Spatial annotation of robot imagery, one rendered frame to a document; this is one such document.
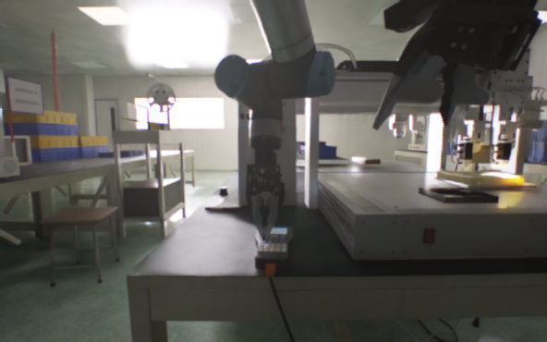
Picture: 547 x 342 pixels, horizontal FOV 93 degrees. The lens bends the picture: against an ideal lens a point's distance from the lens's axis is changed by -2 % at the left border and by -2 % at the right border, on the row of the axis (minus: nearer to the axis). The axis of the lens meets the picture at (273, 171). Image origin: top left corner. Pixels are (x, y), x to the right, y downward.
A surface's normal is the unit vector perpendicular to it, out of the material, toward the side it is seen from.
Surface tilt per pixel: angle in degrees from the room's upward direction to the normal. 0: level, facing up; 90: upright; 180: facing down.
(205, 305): 90
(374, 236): 90
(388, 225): 90
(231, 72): 76
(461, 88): 124
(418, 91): 64
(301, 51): 120
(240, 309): 90
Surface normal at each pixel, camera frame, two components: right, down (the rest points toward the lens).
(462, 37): -0.86, 0.11
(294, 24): 0.38, 0.60
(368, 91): 0.00, 0.12
